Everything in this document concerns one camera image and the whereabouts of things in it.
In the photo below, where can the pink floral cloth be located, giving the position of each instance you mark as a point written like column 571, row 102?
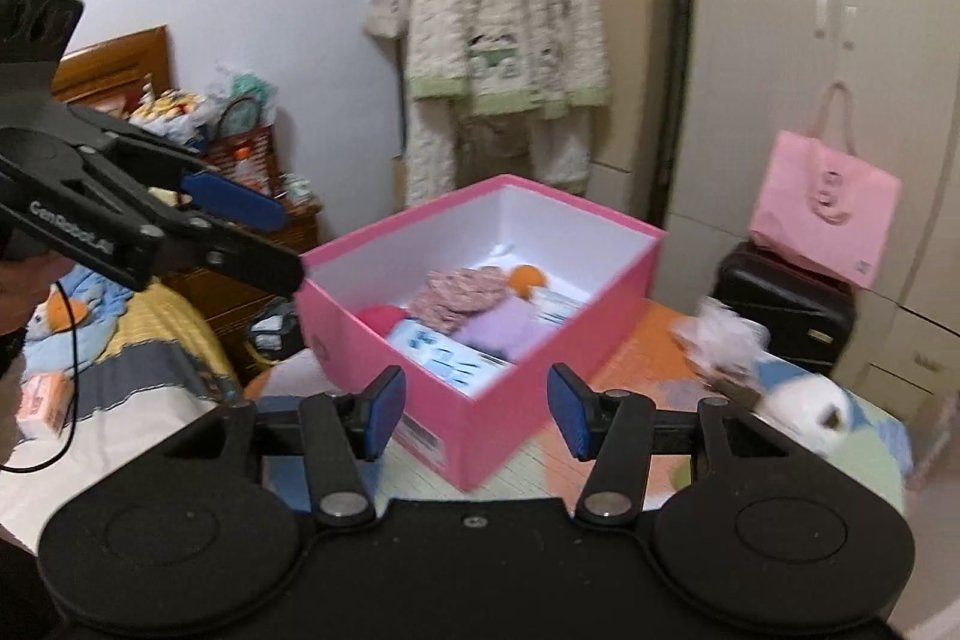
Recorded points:
column 457, row 299

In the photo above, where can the blue and white packet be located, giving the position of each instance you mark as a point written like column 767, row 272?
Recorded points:
column 450, row 359

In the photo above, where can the woven basket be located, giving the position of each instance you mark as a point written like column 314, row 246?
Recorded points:
column 247, row 149

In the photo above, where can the black suitcase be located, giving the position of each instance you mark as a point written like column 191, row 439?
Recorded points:
column 787, row 310

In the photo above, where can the pink storage box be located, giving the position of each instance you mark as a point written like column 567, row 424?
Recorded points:
column 525, row 430

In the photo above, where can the red soft item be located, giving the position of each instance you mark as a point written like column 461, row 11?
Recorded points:
column 381, row 319

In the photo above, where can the white plush toy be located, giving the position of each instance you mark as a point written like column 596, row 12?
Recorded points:
column 802, row 411

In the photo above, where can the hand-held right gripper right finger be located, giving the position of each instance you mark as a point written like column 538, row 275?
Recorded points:
column 566, row 415

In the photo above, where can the pile of plastic bags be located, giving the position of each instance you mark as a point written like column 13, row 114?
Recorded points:
column 180, row 104

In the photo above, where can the orange small box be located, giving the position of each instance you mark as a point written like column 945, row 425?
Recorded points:
column 46, row 404

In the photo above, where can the white tissue pack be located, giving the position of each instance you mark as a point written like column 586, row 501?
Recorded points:
column 562, row 306

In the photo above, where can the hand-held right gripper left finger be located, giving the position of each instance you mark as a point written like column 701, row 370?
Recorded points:
column 386, row 411

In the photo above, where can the patchwork blanket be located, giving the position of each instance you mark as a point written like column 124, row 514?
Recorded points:
column 652, row 377

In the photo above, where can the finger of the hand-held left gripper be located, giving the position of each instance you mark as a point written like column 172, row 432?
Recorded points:
column 247, row 269
column 240, row 206

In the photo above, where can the white fleece pajamas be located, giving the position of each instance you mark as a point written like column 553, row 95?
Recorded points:
column 502, row 10

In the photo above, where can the pink tote bag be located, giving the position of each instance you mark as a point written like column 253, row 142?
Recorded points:
column 825, row 212

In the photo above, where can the purple cloth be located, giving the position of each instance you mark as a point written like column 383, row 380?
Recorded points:
column 499, row 325

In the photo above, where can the wooden nightstand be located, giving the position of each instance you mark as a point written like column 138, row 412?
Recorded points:
column 225, row 302

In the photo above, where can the clear plastic bag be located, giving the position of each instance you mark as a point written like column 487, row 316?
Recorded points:
column 720, row 340

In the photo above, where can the orange soft toy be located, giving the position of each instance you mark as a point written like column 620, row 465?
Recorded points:
column 526, row 278

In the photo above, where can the yellow and blue quilt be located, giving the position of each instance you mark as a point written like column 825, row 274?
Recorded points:
column 150, row 340

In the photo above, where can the wooden headboard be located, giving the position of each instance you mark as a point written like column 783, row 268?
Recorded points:
column 112, row 66

